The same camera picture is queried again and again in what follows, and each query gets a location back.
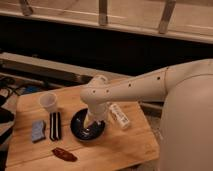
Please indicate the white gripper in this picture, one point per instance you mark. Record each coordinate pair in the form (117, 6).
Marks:
(96, 113)

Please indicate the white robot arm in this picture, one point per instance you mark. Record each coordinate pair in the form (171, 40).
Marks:
(186, 92)

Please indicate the brown leather pouch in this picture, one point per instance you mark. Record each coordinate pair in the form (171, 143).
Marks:
(64, 155)

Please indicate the translucent plastic cup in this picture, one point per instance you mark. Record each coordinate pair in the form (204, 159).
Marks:
(49, 102)

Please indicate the wooden table board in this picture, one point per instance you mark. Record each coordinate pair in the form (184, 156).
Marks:
(113, 150)

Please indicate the blue sponge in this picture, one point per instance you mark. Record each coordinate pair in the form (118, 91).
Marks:
(38, 131)

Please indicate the metal rail post middle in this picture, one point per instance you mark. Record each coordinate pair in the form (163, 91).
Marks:
(103, 20)

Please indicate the metal rail post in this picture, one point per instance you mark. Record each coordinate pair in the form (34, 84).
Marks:
(166, 16)
(103, 20)

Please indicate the metal rail post right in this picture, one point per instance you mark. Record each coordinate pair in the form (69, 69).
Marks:
(166, 16)

